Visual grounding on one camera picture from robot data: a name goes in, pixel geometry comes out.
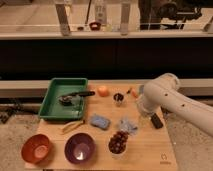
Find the black eraser block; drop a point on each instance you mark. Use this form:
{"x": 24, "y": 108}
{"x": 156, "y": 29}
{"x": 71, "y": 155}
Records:
{"x": 156, "y": 121}

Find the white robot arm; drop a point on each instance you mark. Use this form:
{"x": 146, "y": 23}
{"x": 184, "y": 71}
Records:
{"x": 163, "y": 92}

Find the purple bowl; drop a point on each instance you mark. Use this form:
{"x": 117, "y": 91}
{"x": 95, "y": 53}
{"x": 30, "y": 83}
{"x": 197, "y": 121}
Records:
{"x": 79, "y": 148}

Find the orange-red bowl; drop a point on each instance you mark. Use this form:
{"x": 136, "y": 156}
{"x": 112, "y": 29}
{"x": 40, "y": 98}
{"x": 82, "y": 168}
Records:
{"x": 36, "y": 148}

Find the orange fruit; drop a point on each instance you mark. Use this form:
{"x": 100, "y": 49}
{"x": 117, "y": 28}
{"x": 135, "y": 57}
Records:
{"x": 103, "y": 91}

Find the small dark-filled cup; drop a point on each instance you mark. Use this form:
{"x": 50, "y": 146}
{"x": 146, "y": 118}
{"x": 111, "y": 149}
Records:
{"x": 118, "y": 99}

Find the orange carrot toy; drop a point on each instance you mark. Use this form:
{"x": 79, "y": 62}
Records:
{"x": 134, "y": 93}

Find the blue sponge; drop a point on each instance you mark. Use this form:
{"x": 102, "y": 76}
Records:
{"x": 100, "y": 122}

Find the crumpled blue-grey cloth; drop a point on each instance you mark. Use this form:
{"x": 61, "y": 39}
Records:
{"x": 126, "y": 126}

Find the green plastic tray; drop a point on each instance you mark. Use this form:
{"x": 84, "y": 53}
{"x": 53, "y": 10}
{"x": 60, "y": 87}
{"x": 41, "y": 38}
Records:
{"x": 52, "y": 110}

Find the wooden cutting board table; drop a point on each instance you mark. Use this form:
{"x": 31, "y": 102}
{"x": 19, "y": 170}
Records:
{"x": 149, "y": 149}

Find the yellow banana-shaped toy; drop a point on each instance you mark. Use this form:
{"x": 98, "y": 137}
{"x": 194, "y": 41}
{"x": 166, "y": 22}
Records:
{"x": 71, "y": 126}

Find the white cup of grapes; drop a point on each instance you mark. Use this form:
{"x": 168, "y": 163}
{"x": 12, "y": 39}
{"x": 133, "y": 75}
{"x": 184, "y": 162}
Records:
{"x": 118, "y": 143}

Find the black-handled ladle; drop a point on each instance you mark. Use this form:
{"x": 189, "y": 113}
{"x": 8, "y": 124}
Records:
{"x": 67, "y": 99}

